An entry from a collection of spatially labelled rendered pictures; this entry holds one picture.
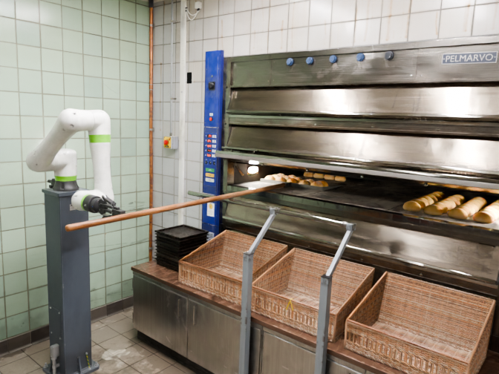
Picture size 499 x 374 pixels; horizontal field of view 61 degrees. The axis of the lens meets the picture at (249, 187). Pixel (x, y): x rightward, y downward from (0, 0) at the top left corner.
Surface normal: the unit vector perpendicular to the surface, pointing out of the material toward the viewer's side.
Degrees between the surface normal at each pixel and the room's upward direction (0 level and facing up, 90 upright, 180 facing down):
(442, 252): 70
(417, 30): 90
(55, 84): 90
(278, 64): 90
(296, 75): 90
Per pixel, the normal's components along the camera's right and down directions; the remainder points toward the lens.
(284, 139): -0.58, -0.25
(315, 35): -0.64, 0.10
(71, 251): 0.78, 0.13
